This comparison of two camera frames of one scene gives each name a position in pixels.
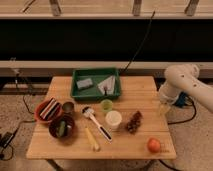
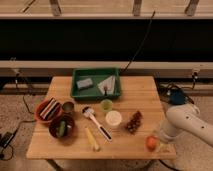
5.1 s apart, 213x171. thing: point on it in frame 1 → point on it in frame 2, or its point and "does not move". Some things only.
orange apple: [153, 145] does not move
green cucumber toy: [61, 128] does not move
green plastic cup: [106, 105] does not move
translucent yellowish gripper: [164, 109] → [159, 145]
